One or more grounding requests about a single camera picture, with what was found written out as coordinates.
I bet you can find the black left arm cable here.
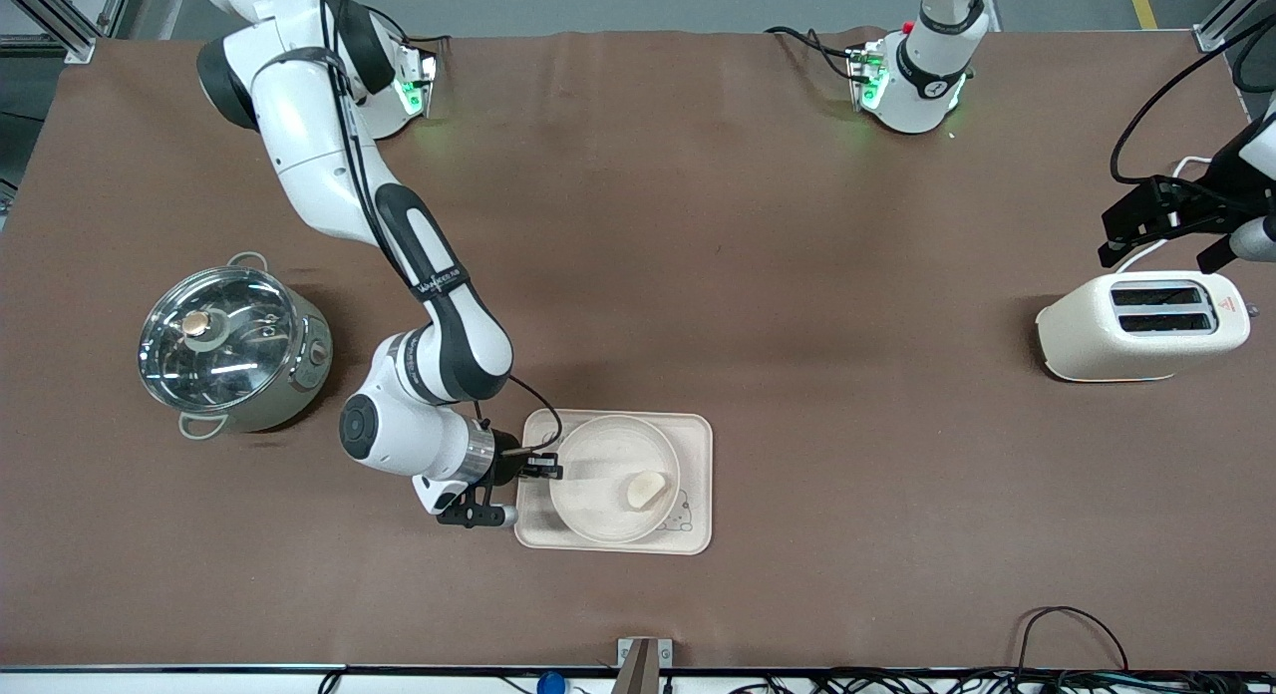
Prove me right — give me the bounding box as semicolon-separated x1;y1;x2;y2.
1111;16;1276;188

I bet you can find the cream two-slot toaster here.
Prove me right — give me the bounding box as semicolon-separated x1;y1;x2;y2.
1037;270;1252;383

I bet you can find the round cream plate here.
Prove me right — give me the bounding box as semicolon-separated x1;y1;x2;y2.
550;415;683;545

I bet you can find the black right base cable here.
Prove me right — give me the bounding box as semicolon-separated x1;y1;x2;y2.
364;6;450;53

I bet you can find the green-lit left base connector box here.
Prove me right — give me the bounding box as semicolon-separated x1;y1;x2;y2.
847;38;890;112

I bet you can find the black left base cable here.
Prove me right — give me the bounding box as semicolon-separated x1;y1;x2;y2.
766;26;860;83

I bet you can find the cream rabbit print tray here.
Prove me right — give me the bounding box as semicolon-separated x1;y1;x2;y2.
514;409;715;555

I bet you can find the aluminium frame profile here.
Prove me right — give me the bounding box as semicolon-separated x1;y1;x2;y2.
1194;0;1276;53
0;0;136;65

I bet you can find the steel electric cooking pot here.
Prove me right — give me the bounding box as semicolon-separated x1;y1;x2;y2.
140;252;335;442

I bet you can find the glass pot lid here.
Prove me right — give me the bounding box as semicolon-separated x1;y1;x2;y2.
138;267;300;414

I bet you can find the white toaster power cord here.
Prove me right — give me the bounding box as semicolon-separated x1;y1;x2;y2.
1115;155;1213;273

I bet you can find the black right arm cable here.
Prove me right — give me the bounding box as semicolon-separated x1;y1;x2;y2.
319;0;565;458

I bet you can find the black cable bundle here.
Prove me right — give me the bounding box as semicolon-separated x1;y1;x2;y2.
728;667;1276;694

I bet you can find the black looped floor cable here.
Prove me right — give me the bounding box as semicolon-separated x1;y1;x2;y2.
1012;606;1132;675

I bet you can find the grey metal camera mount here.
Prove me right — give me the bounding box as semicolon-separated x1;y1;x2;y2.
610;637;674;694

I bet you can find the black base cable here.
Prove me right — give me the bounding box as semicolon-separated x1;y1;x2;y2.
766;26;860;83
364;6;450;53

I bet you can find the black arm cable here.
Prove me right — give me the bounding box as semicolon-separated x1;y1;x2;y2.
319;0;565;458
1111;16;1276;188

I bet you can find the brown table cover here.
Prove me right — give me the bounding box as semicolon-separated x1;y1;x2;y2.
0;28;1276;672

